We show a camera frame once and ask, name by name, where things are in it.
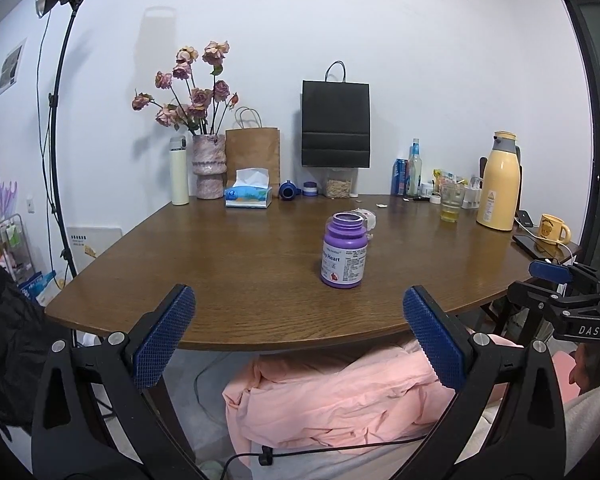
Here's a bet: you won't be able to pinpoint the dark door frame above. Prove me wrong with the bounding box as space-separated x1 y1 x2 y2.
557 0 600 266

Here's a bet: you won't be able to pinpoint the dried pink roses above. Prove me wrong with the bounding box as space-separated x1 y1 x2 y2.
132 40 240 137

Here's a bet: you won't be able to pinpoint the pink marbled vase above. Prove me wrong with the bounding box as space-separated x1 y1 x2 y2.
191 133 227 200

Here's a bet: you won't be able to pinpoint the brown paper bag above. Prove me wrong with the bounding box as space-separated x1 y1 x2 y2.
224 107 282 190

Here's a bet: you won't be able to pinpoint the blue tissue box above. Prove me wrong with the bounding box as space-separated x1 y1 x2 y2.
224 168 274 209

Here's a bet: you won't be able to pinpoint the wall photo print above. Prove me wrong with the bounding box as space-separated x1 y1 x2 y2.
0 37 28 97

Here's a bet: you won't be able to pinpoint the black paper bag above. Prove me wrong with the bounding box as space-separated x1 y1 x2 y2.
300 61 371 169

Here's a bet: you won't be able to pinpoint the yellow thermos jug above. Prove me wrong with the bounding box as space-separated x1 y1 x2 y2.
476 130 523 232

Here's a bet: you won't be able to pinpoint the snack packets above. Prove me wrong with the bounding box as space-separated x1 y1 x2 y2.
432 168 468 195

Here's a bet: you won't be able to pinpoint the black smartphone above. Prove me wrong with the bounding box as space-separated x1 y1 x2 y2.
511 234 551 258

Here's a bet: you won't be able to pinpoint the purple supplement bottle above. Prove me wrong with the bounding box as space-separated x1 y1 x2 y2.
320 212 369 290

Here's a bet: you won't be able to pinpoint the cream thermos bottle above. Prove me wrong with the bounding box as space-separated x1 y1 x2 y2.
169 135 191 206

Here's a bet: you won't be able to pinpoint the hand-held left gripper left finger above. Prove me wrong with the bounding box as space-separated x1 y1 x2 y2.
30 284 207 480

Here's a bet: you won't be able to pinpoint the person's right hand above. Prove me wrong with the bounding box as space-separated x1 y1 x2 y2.
569 342 600 395

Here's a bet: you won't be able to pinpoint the yellow mug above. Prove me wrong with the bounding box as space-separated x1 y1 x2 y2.
536 213 572 246

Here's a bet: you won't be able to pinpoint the clear drink bottle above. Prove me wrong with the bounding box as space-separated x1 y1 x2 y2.
406 138 424 198

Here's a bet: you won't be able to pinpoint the wire storage rack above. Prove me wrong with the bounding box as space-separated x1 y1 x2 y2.
0 212 36 286

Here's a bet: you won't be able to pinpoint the glass with yellow liquid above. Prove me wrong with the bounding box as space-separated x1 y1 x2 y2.
439 183 465 224

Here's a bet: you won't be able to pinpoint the pink cloth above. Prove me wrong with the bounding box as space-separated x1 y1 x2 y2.
222 334 526 456

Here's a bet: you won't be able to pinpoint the clear oat container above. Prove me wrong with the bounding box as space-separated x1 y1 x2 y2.
323 167 356 198

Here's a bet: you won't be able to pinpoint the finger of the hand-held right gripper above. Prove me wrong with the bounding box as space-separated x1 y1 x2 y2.
507 281 600 320
527 259 600 292

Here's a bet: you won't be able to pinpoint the white organiser box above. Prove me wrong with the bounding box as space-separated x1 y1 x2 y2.
461 177 484 209

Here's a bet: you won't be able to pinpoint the white charging cable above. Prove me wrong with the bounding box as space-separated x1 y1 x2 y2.
514 216 581 265

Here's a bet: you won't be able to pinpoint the blue drink can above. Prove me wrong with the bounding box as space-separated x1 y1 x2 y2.
391 158 410 197

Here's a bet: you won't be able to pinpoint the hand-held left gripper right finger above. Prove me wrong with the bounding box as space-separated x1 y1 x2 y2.
402 285 567 480

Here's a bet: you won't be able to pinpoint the white board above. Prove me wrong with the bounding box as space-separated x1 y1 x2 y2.
66 226 124 281

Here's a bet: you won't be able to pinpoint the black jacket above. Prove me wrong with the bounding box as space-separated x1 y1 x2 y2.
0 262 76 431

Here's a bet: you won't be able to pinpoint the grey clothing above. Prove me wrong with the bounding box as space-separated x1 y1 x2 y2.
562 375 600 480

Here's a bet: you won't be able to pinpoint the black cable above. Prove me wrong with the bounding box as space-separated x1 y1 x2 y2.
219 432 426 480

